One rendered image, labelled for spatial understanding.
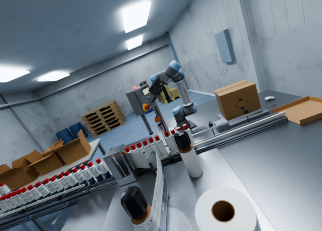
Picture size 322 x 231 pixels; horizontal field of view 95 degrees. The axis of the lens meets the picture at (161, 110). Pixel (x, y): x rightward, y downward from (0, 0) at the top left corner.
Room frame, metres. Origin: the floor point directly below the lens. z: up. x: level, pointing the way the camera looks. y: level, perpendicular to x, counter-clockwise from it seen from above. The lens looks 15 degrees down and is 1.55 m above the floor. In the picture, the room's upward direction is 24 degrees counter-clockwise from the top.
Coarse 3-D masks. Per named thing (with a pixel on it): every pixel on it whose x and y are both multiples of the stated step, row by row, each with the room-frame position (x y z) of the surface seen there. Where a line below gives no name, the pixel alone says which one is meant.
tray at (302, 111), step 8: (288, 104) 1.08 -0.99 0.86; (296, 104) 1.07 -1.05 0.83; (304, 104) 1.03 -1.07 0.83; (312, 104) 0.99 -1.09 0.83; (320, 104) 0.95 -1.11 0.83; (272, 112) 1.10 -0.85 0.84; (280, 112) 1.06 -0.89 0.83; (288, 112) 1.02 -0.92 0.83; (296, 112) 0.98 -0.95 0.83; (304, 112) 0.94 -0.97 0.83; (312, 112) 0.91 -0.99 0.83; (320, 112) 0.87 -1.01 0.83; (296, 120) 0.90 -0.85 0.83; (304, 120) 0.84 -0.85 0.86; (312, 120) 0.83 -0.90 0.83
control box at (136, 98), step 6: (132, 90) 1.14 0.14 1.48; (138, 90) 1.09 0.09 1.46; (132, 96) 1.08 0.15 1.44; (138, 96) 1.07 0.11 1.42; (144, 96) 1.11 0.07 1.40; (132, 102) 1.10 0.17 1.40; (138, 102) 1.06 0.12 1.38; (144, 102) 1.09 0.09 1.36; (138, 108) 1.08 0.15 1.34; (144, 108) 1.07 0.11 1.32; (150, 108) 1.12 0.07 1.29; (138, 114) 1.10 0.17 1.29
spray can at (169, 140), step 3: (165, 132) 1.06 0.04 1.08; (165, 135) 1.05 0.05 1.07; (168, 135) 1.05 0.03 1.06; (165, 138) 1.05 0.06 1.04; (168, 138) 1.04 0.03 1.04; (171, 138) 1.05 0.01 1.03; (168, 141) 1.04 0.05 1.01; (171, 141) 1.04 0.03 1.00; (168, 144) 1.05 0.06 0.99; (171, 144) 1.04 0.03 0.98; (174, 144) 1.05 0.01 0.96; (171, 147) 1.04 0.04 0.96; (174, 147) 1.04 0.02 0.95; (171, 150) 1.05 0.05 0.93; (174, 150) 1.04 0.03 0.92; (177, 150) 1.06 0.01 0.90
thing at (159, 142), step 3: (156, 135) 1.08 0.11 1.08; (156, 138) 1.05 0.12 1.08; (159, 138) 1.06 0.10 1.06; (156, 141) 1.06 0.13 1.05; (159, 141) 1.04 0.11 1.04; (159, 144) 1.04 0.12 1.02; (162, 144) 1.05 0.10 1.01; (159, 147) 1.04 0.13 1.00; (162, 147) 1.04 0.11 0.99; (162, 150) 1.04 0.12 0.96; (165, 150) 1.05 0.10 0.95; (162, 153) 1.04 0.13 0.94; (165, 153) 1.04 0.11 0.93; (162, 156) 1.05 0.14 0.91
